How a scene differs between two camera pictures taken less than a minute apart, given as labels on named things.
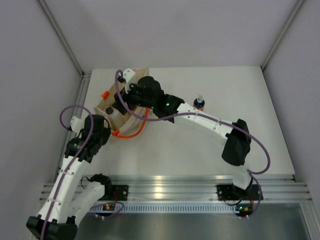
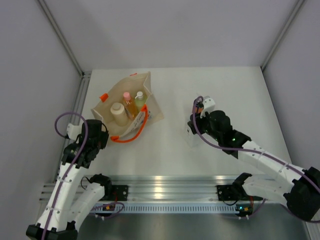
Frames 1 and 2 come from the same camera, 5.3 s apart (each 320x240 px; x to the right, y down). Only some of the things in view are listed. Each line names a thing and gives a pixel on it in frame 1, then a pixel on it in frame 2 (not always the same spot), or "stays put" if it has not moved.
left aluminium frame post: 83,90 stays put
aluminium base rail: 188,188 stays put
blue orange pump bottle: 199,103 stays put
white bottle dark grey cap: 112,113 → 193,140
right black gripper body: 121,97 → 196,127
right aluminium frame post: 295,11 stays put
